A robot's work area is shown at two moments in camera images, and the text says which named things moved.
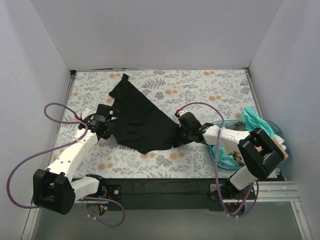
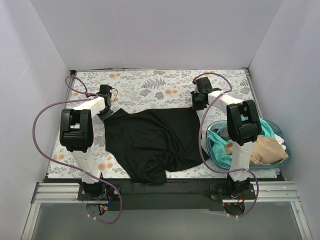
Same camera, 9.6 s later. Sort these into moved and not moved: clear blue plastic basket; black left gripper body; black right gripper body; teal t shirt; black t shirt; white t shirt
Moved: black left gripper body; black t shirt; black right gripper body
Not moved: white t shirt; teal t shirt; clear blue plastic basket
